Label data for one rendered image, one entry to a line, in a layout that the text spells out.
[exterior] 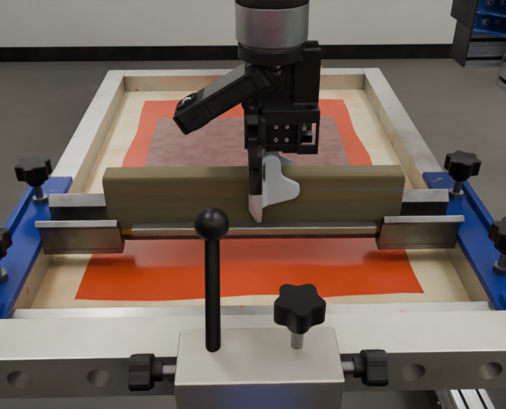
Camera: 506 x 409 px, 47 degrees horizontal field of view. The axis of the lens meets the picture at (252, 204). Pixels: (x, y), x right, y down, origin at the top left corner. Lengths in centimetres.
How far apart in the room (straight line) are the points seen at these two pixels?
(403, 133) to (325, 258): 34
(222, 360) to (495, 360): 24
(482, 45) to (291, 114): 95
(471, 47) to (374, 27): 307
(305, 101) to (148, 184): 21
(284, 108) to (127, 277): 28
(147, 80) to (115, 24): 327
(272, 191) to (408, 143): 37
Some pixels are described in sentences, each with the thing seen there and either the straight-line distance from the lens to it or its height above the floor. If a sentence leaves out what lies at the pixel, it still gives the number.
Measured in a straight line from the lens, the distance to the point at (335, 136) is 106.
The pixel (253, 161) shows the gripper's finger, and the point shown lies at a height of 111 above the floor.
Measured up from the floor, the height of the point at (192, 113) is 116.
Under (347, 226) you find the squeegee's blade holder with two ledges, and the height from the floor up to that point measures 101.
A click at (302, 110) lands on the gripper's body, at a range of 62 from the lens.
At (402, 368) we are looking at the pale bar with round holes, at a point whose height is 102.
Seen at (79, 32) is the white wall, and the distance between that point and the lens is 460.
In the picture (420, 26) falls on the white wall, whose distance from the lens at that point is 464.
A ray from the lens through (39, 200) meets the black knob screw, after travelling 81.
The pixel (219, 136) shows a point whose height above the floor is 96.
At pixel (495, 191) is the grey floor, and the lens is 297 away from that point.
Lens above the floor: 141
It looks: 32 degrees down
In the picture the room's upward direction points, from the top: straight up
